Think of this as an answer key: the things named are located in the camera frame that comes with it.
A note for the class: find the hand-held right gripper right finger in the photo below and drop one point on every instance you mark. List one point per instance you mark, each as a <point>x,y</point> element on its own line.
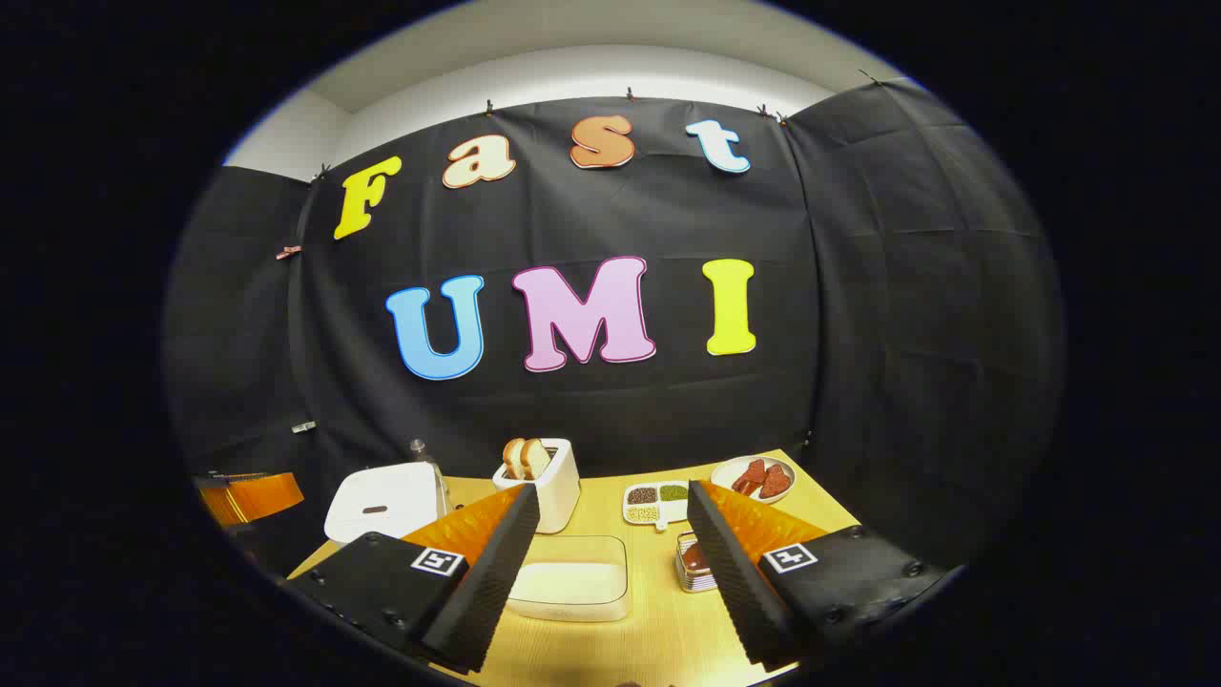
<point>734,582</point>

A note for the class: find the red meat slice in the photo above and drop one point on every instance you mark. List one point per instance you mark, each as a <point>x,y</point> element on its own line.
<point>776,482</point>
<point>751,475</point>

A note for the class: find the white rice cooker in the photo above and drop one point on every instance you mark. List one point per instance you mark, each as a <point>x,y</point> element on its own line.
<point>382,501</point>

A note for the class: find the white toaster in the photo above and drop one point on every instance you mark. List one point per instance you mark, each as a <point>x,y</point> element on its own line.
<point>558,491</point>

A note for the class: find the white round plate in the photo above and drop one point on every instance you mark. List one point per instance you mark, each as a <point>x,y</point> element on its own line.
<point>725,472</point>

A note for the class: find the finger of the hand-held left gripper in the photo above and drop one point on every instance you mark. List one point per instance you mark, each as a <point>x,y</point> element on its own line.
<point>253,496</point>

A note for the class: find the white divided bean dish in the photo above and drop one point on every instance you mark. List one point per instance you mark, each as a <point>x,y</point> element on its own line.
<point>653,506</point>

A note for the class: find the toasted bread slice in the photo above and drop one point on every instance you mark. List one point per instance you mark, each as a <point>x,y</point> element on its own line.
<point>536,458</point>
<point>513,458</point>

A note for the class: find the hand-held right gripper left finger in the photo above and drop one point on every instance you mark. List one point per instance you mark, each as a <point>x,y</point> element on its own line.
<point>496,572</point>

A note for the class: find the small glass bottle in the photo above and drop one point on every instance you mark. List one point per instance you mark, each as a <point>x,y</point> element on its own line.
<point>420,448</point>

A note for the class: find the black backdrop cloth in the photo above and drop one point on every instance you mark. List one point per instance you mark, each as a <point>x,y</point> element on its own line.
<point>668,410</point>

